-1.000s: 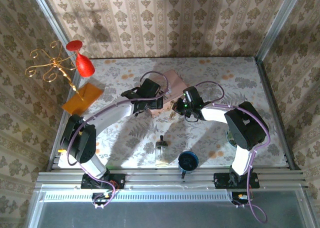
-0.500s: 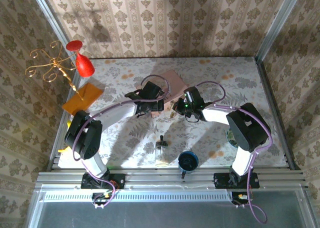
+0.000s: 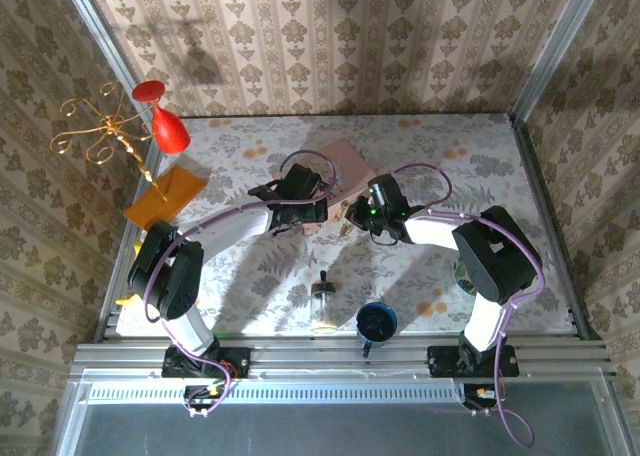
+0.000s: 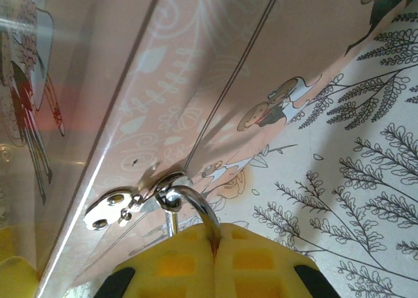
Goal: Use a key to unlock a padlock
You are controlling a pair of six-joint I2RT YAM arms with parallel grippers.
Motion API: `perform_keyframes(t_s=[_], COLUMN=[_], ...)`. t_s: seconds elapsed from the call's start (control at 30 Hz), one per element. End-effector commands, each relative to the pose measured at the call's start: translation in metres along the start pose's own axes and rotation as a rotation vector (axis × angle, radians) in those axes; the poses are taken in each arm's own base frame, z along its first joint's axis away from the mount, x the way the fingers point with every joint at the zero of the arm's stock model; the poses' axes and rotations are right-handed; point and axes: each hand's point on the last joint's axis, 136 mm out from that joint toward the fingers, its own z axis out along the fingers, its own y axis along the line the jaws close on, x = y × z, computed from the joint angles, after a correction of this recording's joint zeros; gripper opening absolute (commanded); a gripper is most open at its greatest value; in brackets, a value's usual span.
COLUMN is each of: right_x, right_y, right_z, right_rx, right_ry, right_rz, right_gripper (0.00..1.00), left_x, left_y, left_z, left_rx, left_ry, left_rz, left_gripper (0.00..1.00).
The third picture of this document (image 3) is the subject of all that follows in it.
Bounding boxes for pink plate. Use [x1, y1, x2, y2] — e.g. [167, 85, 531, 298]
[302, 138, 375, 236]

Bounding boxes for glass jar black lid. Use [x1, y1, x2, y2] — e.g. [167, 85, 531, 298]
[309, 270, 337, 335]

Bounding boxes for blue mug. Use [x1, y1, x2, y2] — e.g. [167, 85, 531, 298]
[355, 301, 399, 360]

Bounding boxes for floral table cover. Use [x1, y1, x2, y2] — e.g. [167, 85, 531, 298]
[115, 113, 576, 337]

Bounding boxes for red wine glass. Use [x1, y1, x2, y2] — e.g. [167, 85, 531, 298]
[131, 79, 191, 156]

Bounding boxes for yellow toy banana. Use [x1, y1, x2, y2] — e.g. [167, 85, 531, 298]
[115, 239, 151, 307]

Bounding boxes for grey metal panel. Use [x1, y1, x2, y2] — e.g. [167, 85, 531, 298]
[52, 368, 634, 456]

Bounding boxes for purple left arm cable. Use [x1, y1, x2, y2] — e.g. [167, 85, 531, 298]
[142, 148, 339, 420]

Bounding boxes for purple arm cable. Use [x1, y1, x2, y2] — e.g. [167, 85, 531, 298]
[392, 163, 546, 448]
[142, 148, 339, 420]

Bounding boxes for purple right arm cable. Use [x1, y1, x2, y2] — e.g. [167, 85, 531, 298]
[392, 163, 546, 448]

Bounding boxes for gold wire rack orange base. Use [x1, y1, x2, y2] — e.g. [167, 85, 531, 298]
[49, 80, 209, 230]

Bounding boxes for aluminium frame rails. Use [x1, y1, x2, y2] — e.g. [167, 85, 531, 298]
[69, 330, 619, 377]

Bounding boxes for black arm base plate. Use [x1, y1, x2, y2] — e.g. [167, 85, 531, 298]
[162, 333, 250, 380]
[427, 344, 520, 379]

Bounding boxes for aluminium table side rail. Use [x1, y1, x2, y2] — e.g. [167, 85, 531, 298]
[508, 113, 601, 341]
[93, 145, 169, 345]

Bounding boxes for perforated cable duct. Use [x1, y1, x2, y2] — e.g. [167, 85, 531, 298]
[87, 385, 464, 402]

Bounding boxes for black cable connector box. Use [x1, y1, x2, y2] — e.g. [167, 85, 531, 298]
[183, 384, 224, 410]
[462, 383, 504, 410]

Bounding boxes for aluminium frame post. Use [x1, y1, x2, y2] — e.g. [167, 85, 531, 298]
[55, 0, 149, 117]
[509, 0, 614, 122]

